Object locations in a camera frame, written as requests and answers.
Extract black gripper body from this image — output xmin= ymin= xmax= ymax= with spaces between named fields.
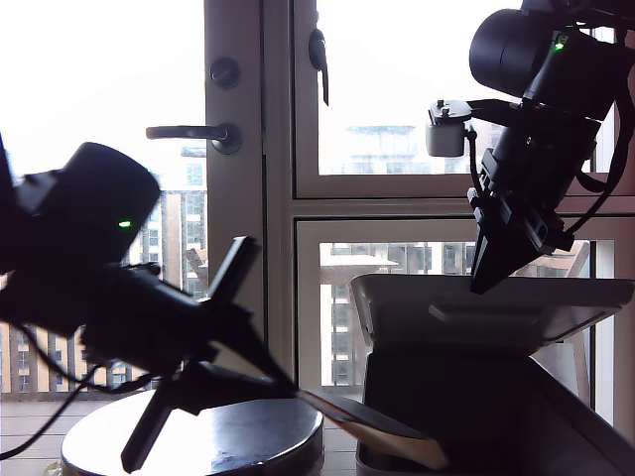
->
xmin=466 ymin=102 xmax=603 ymax=253

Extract dark cardboard sleeve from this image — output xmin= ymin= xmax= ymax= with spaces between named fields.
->
xmin=296 ymin=388 xmax=449 ymax=471

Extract grey recycling bin body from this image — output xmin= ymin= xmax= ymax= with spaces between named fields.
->
xmin=354 ymin=341 xmax=635 ymax=476

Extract wooden balcony table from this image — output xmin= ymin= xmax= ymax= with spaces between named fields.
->
xmin=319 ymin=253 xmax=401 ymax=289

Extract round door lock knob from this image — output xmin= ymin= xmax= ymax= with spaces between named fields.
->
xmin=207 ymin=57 xmax=241 ymax=90

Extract black camera cable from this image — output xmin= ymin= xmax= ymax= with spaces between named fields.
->
xmin=464 ymin=123 xmax=490 ymax=199

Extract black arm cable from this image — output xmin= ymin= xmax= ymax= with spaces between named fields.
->
xmin=560 ymin=93 xmax=631 ymax=237
xmin=0 ymin=321 xmax=160 ymax=460

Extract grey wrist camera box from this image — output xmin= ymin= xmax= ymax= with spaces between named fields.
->
xmin=425 ymin=97 xmax=522 ymax=159

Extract dark door lever handle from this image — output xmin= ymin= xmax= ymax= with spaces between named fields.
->
xmin=145 ymin=123 xmax=244 ymax=156

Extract black window handle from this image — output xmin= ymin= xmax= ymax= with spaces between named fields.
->
xmin=308 ymin=28 xmax=330 ymax=108

